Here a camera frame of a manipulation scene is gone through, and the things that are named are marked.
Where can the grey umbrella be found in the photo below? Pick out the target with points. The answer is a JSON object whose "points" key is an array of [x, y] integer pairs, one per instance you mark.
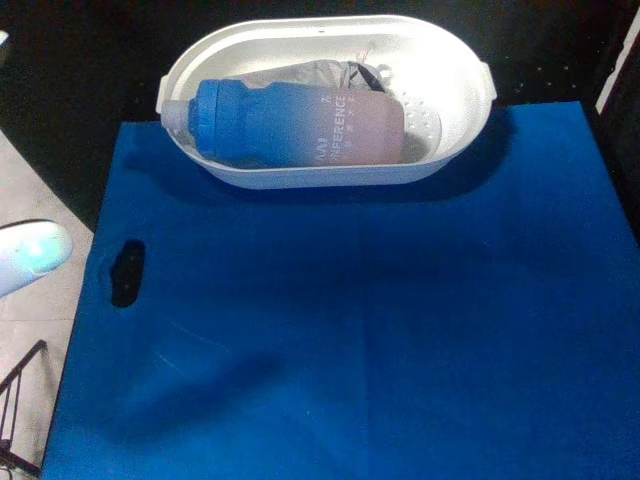
{"points": [[320, 72]]}

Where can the blue table mat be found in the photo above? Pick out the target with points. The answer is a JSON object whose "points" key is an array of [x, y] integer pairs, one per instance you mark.
{"points": [[350, 325]]}

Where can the white perforated oval basket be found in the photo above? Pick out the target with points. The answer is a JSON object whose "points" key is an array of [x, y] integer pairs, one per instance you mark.
{"points": [[310, 45]]}

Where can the blue and pink water bottle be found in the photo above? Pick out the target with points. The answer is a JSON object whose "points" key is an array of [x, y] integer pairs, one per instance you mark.
{"points": [[280, 125]]}

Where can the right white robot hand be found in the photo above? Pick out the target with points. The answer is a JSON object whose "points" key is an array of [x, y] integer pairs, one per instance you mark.
{"points": [[30, 250]]}

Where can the black metal stand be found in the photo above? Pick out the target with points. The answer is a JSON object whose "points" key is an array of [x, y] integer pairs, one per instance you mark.
{"points": [[15, 375]]}

